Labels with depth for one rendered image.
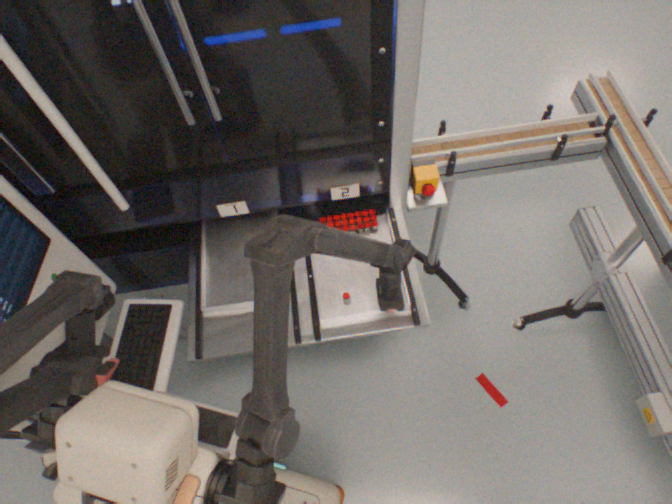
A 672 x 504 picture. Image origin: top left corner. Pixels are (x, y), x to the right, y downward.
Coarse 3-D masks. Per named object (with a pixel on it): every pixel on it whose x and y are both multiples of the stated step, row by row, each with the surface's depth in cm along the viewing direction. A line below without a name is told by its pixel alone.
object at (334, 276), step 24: (384, 216) 160; (384, 240) 155; (312, 264) 149; (336, 264) 152; (360, 264) 152; (336, 288) 148; (360, 288) 148; (336, 312) 144; (360, 312) 140; (384, 312) 142
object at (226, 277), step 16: (208, 224) 163; (224, 224) 163; (240, 224) 162; (256, 224) 162; (208, 240) 160; (224, 240) 159; (240, 240) 159; (208, 256) 157; (224, 256) 157; (240, 256) 156; (208, 272) 154; (224, 272) 154; (240, 272) 153; (208, 288) 151; (224, 288) 151; (240, 288) 151; (208, 304) 149; (224, 304) 145; (240, 304) 145
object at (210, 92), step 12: (168, 0) 85; (180, 12) 87; (180, 24) 89; (192, 36) 92; (192, 48) 93; (192, 60) 96; (204, 72) 99; (204, 84) 101; (216, 96) 109; (216, 108) 107; (216, 120) 110
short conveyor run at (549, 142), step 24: (552, 120) 163; (576, 120) 164; (432, 144) 167; (456, 144) 166; (480, 144) 165; (504, 144) 160; (528, 144) 164; (552, 144) 163; (576, 144) 162; (600, 144) 163; (456, 168) 164; (480, 168) 165; (504, 168) 167; (528, 168) 169
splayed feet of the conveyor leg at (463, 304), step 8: (416, 256) 238; (424, 256) 236; (424, 264) 234; (440, 264) 233; (432, 272) 234; (440, 272) 232; (448, 280) 231; (456, 288) 230; (456, 296) 232; (464, 296) 230; (464, 304) 233
